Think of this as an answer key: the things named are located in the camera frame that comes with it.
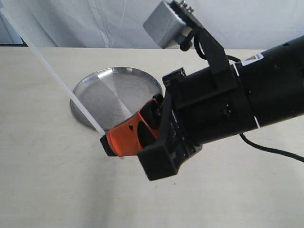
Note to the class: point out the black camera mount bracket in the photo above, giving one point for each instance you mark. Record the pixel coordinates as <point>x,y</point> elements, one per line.
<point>206,47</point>

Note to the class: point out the round silver metal plate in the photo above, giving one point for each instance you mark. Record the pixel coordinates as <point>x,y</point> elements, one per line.
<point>114,94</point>

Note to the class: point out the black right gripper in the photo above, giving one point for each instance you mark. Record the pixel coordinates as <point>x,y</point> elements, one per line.
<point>197,109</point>

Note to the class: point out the white backdrop curtain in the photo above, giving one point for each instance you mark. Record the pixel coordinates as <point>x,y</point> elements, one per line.
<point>235,24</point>

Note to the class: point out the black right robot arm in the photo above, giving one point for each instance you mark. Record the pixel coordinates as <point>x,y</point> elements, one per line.
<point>273,82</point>

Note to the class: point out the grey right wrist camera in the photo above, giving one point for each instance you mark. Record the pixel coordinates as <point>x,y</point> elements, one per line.
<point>165,27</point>

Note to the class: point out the clear plastic strip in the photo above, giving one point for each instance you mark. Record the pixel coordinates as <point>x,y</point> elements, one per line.
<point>54,74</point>

